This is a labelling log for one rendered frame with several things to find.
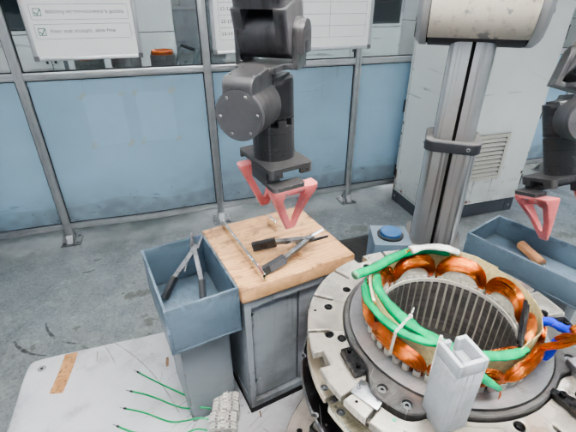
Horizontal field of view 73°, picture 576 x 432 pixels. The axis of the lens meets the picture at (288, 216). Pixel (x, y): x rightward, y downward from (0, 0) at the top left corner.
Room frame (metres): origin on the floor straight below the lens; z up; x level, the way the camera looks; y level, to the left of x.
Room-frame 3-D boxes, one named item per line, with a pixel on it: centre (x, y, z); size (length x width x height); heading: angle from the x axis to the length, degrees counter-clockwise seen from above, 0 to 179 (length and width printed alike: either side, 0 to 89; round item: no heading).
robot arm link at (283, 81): (0.51, 0.02, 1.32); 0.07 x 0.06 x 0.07; 160
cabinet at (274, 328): (0.56, 0.02, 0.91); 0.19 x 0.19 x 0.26; 28
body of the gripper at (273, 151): (0.51, 0.02, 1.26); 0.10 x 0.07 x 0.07; 29
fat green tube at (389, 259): (0.39, -0.14, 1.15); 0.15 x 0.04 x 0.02; 109
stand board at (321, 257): (0.56, 0.02, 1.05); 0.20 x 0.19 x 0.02; 118
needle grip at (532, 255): (0.57, -0.43, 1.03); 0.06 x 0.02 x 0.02; 5
